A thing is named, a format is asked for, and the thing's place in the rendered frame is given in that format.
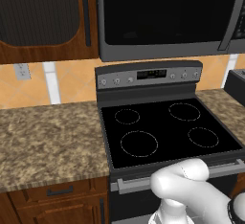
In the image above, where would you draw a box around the brown cupboard door dark panel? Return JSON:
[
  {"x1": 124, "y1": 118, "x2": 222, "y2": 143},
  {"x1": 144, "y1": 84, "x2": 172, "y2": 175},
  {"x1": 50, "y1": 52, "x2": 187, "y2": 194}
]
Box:
[{"x1": 0, "y1": 0, "x2": 100, "y2": 65}]

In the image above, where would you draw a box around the grey wall socket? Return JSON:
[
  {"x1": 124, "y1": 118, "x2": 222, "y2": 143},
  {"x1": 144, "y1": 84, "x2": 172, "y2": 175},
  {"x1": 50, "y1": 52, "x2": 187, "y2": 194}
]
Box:
[{"x1": 12, "y1": 62, "x2": 33, "y2": 81}]

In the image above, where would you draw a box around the grey oven door handle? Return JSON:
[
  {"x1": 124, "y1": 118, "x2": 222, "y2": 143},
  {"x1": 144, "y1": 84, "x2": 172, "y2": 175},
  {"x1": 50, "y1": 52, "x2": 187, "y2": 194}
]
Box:
[{"x1": 109, "y1": 158, "x2": 245, "y2": 195}]

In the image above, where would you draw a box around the grey microwave door handle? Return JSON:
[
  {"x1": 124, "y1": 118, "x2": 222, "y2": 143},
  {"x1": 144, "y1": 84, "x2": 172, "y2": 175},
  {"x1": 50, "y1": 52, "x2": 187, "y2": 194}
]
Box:
[{"x1": 217, "y1": 0, "x2": 245, "y2": 52}]

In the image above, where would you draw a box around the grey microwave door black window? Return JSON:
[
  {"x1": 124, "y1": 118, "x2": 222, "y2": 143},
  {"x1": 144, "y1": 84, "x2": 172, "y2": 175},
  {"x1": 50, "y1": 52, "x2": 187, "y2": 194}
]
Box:
[{"x1": 97, "y1": 0, "x2": 241, "y2": 62}]

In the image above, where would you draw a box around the black and grey stove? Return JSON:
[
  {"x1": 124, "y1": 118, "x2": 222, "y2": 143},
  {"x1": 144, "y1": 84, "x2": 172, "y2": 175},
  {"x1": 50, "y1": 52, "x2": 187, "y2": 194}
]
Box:
[{"x1": 94, "y1": 59, "x2": 245, "y2": 224}]

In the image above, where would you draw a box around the brown wooden cupboard door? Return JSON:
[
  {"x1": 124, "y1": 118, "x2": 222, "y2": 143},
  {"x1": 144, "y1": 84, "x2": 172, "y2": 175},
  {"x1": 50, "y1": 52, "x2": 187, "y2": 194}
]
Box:
[{"x1": 14, "y1": 195, "x2": 110, "y2": 224}]

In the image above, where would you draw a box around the black oven door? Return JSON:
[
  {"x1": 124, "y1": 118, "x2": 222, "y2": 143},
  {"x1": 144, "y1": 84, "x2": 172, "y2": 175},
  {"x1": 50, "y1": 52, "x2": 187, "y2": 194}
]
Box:
[{"x1": 108, "y1": 168, "x2": 245, "y2": 224}]

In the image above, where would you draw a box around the grey microwave oven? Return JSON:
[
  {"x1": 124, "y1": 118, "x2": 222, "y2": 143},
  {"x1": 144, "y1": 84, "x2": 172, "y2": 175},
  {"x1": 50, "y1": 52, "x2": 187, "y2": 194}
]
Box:
[{"x1": 96, "y1": 0, "x2": 245, "y2": 63}]

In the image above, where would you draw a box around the black drawer handle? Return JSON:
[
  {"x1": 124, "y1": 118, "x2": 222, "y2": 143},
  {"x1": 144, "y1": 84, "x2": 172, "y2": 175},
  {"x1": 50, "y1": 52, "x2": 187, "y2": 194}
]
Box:
[{"x1": 46, "y1": 185, "x2": 75, "y2": 197}]

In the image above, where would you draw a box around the brown wooden drawer front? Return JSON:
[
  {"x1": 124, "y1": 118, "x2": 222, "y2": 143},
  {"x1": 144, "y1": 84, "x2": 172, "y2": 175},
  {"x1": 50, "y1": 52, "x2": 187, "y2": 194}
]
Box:
[{"x1": 7, "y1": 176, "x2": 110, "y2": 205}]

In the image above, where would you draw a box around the black toaster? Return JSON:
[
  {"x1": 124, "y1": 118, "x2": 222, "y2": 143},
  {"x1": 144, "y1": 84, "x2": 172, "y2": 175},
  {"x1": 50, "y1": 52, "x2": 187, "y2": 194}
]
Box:
[{"x1": 223, "y1": 68, "x2": 245, "y2": 108}]

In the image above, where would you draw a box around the black cupboard door handle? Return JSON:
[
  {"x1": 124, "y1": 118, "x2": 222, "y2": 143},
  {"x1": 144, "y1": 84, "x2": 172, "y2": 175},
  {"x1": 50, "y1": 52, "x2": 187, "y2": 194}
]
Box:
[
  {"x1": 99, "y1": 197, "x2": 106, "y2": 224},
  {"x1": 80, "y1": 0, "x2": 93, "y2": 48}
]

